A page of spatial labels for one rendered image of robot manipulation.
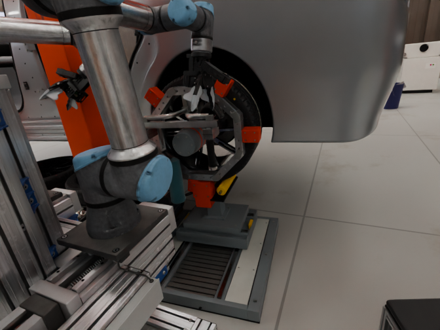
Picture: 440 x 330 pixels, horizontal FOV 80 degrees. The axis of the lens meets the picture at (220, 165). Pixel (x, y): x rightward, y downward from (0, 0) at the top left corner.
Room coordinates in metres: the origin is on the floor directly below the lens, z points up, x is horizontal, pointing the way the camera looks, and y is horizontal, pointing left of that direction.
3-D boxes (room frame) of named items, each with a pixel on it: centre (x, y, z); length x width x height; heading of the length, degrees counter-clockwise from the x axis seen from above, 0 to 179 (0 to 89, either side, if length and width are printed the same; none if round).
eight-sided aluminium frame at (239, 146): (1.46, 0.11, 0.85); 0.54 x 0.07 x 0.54; 70
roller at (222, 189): (1.52, -0.03, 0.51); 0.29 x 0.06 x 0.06; 160
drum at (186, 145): (1.40, 0.14, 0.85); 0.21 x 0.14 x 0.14; 160
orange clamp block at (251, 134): (1.36, -0.18, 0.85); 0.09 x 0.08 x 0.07; 70
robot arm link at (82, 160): (0.67, 0.32, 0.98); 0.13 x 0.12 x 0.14; 64
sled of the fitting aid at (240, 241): (1.62, 0.06, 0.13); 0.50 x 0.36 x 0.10; 70
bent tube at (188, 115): (1.31, 0.06, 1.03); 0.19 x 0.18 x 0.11; 160
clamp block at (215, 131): (1.21, 0.03, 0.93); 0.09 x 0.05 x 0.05; 160
